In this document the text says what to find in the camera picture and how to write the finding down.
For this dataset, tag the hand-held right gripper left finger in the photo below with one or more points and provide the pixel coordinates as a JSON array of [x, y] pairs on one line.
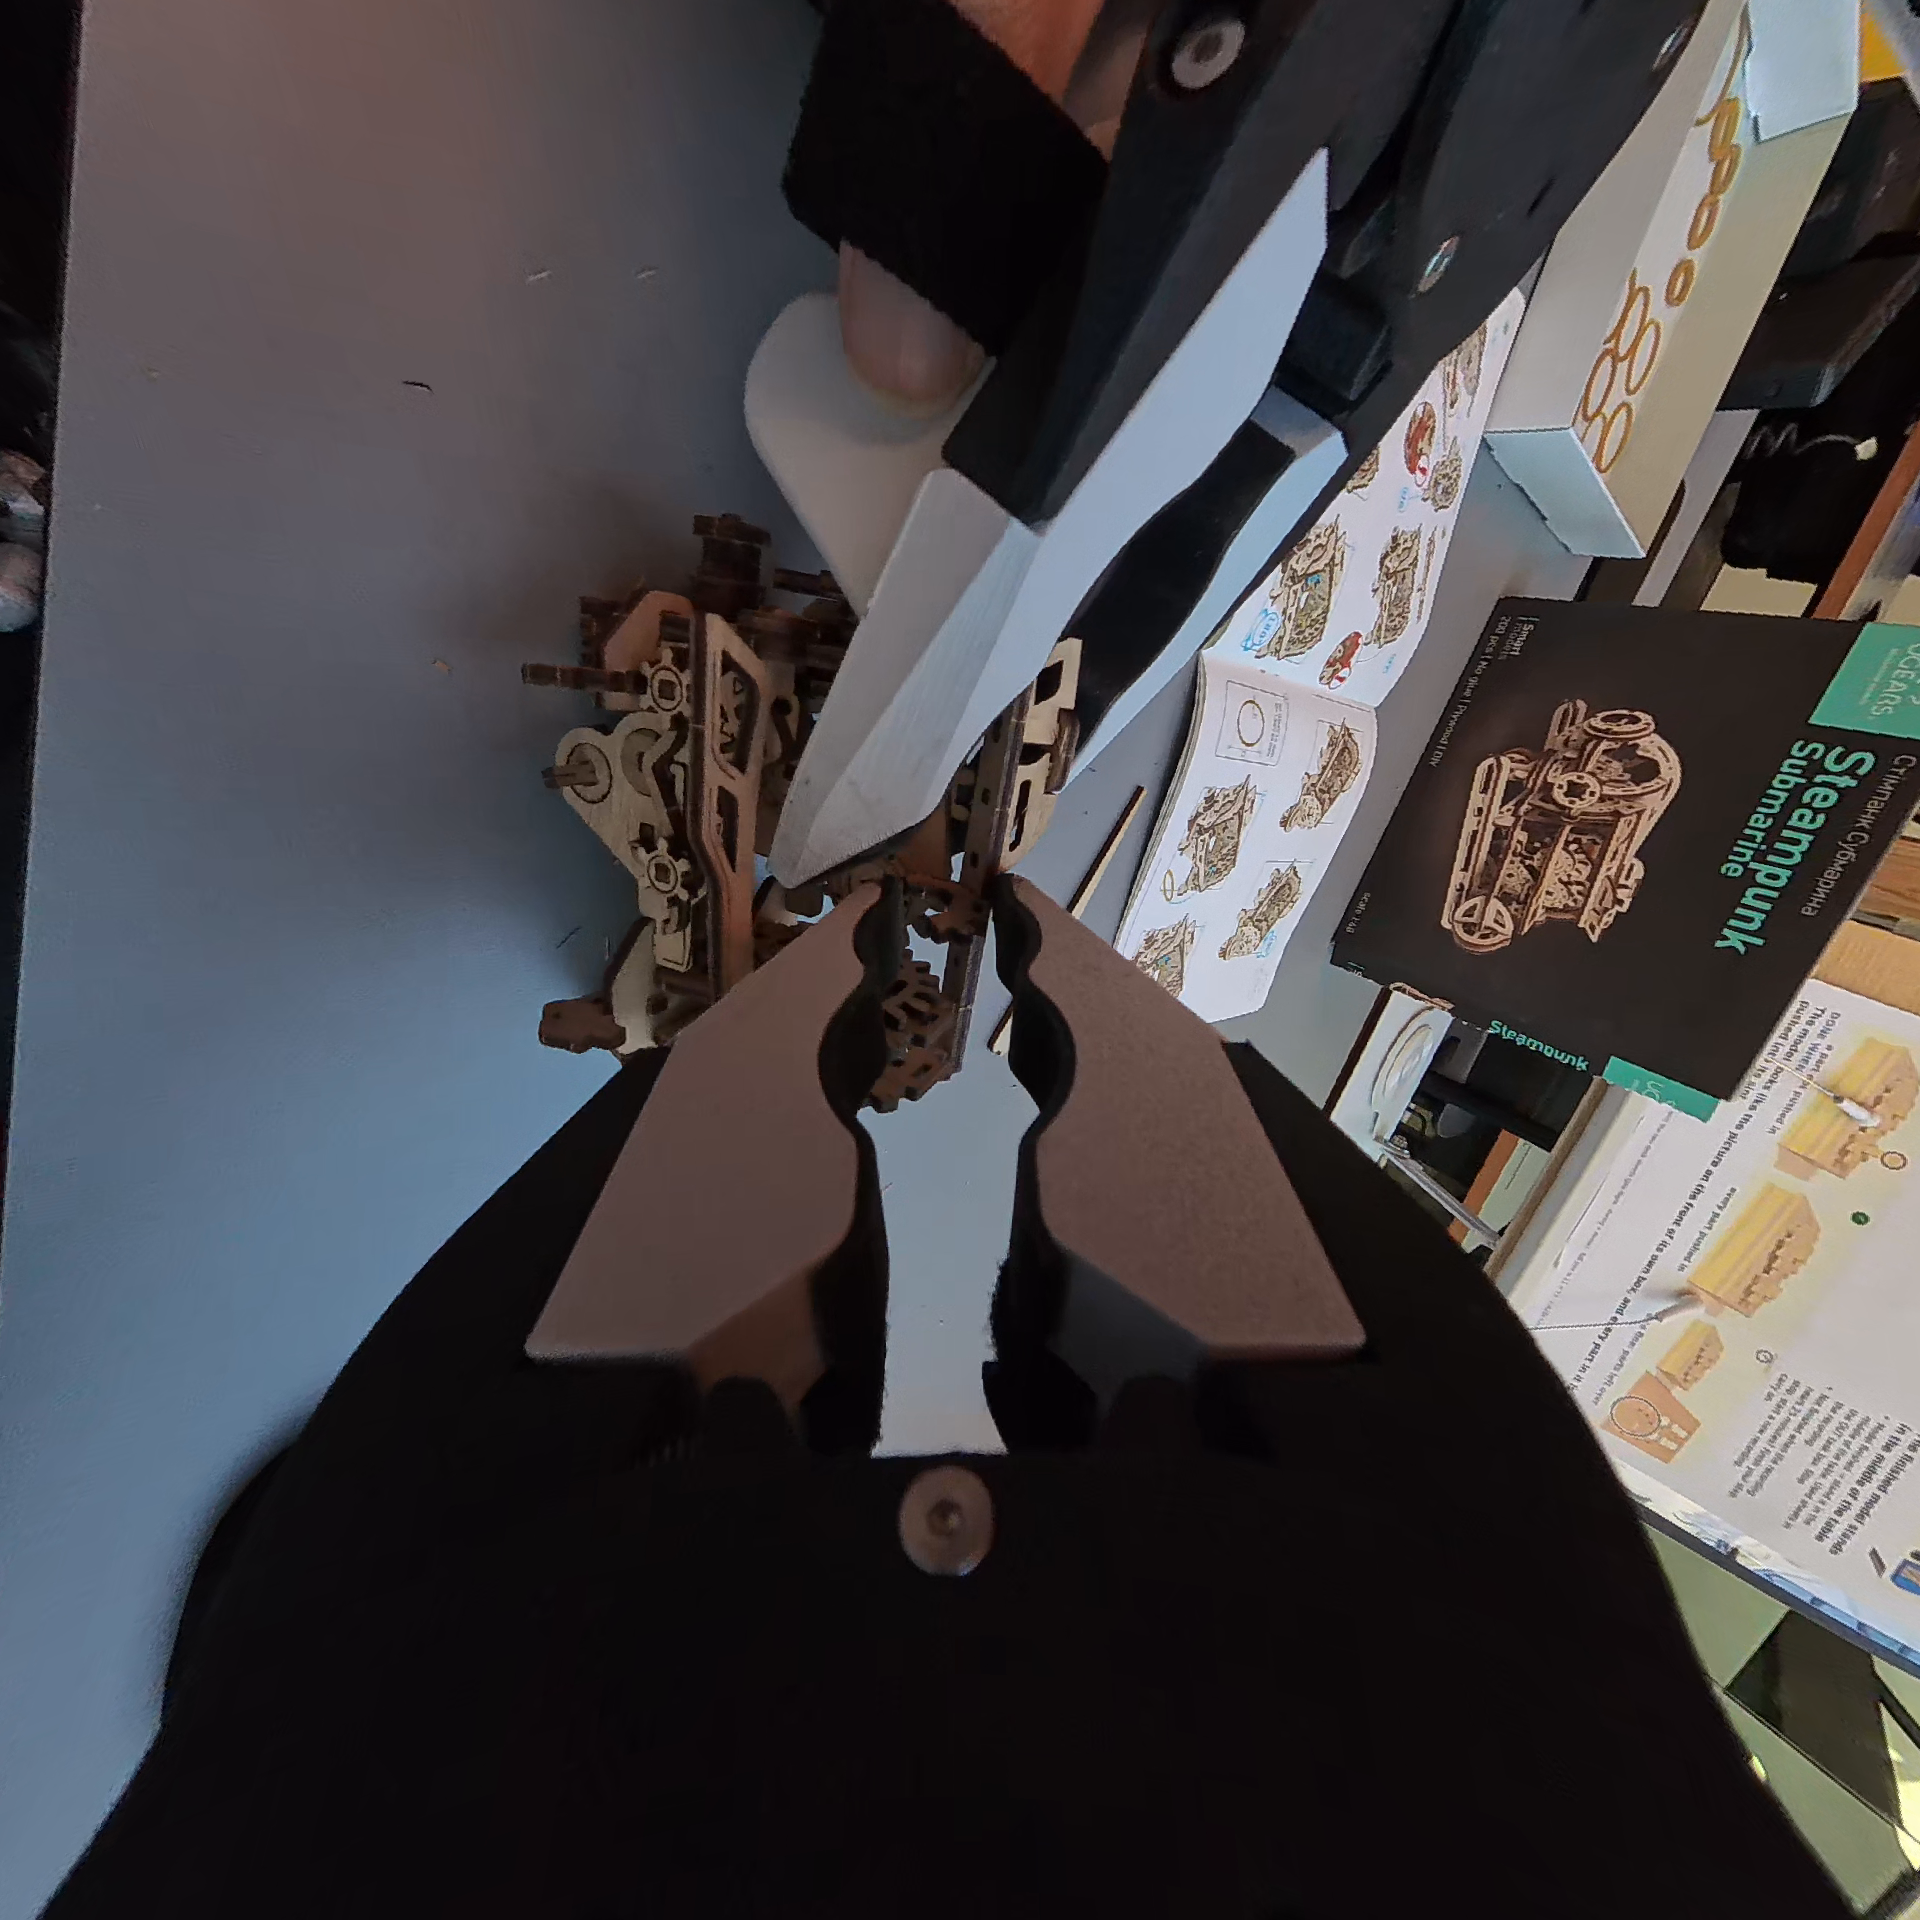
[[706, 1200]]

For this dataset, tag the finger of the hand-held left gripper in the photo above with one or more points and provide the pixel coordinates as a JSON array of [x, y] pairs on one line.
[[1201, 600], [963, 660]]

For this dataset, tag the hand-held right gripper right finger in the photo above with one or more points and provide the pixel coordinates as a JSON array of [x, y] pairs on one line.
[[1188, 1200]]

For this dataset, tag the wooden mechanical puzzle model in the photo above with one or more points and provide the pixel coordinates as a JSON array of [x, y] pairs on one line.
[[675, 781]]

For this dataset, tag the grey desk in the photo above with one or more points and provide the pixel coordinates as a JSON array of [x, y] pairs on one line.
[[378, 453]]

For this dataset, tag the person's left hand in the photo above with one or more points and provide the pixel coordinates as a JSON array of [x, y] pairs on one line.
[[908, 339]]

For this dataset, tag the illustrated instruction booklet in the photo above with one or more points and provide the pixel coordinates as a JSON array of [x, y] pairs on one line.
[[1303, 781]]

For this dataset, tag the thin pale wooden stick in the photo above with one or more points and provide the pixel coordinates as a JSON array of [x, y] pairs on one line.
[[1107, 855]]

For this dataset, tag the black puzzle box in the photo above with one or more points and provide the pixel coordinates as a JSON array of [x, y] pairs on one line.
[[1622, 933]]

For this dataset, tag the white illustrated instruction sheet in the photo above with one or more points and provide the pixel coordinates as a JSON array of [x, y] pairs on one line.
[[1771, 1351]]

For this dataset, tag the dark cloth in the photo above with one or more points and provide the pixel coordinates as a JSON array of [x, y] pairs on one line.
[[1830, 482]]

